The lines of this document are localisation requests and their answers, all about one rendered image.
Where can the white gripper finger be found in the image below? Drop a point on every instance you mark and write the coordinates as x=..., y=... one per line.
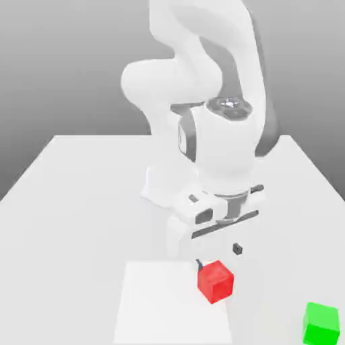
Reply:
x=237, y=248
x=199, y=263

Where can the small green cube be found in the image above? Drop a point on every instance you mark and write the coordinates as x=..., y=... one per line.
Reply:
x=321, y=324

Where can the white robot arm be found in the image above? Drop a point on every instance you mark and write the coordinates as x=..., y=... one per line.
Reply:
x=229, y=145

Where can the small red cube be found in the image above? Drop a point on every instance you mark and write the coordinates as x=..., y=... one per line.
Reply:
x=215, y=281

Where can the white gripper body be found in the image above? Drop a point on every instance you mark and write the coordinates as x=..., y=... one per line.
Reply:
x=215, y=240

